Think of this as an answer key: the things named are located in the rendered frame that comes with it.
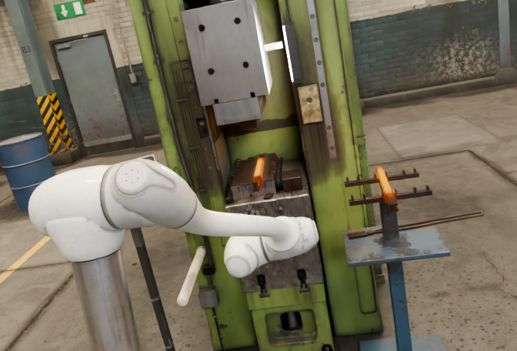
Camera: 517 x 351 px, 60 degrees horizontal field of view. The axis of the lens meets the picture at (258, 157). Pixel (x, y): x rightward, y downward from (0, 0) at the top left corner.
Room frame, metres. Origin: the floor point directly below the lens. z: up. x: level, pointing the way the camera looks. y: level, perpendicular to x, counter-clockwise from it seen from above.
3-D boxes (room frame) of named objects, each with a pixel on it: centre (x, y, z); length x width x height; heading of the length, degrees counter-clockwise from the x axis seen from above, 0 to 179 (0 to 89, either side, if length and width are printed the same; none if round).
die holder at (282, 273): (2.14, -0.03, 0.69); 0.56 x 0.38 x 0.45; 173
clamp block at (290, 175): (1.97, -0.13, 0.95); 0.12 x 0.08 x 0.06; 173
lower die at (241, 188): (2.14, 0.03, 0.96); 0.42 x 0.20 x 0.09; 173
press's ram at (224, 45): (2.13, -0.02, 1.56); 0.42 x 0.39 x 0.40; 173
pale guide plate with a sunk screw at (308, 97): (2.02, -0.28, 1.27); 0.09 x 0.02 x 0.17; 83
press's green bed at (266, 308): (2.14, -0.03, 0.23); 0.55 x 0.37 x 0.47; 173
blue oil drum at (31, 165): (5.83, 2.99, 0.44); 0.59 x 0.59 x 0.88
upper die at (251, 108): (2.14, 0.03, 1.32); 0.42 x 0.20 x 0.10; 173
